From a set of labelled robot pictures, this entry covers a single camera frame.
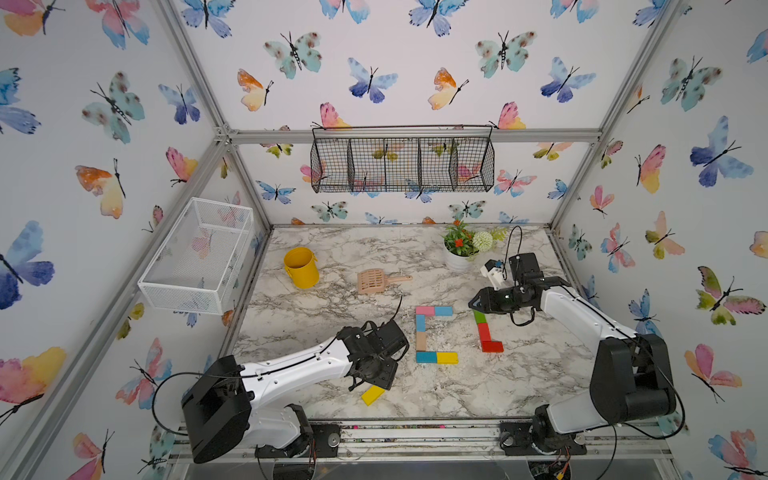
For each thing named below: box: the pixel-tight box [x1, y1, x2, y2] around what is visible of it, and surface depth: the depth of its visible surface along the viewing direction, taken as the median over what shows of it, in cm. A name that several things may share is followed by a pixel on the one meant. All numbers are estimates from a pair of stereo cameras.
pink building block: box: [416, 306, 435, 316], surface depth 98 cm
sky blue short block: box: [436, 306, 453, 316], surface depth 98 cm
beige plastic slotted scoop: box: [358, 268, 413, 294], surface depth 105 cm
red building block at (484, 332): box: [477, 323, 492, 344], surface depth 93 cm
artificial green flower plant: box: [442, 219, 508, 260], surface depth 98 cm
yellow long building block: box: [362, 385, 386, 406], surface depth 82 cm
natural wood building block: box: [416, 332, 427, 352], surface depth 93 cm
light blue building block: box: [416, 314, 427, 332], surface depth 97 cm
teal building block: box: [416, 351, 437, 363], surface depth 90 cm
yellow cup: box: [283, 246, 320, 289], surface depth 101 cm
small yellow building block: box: [437, 352, 459, 365], surface depth 89 cm
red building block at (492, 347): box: [482, 341, 504, 353], surface depth 91 cm
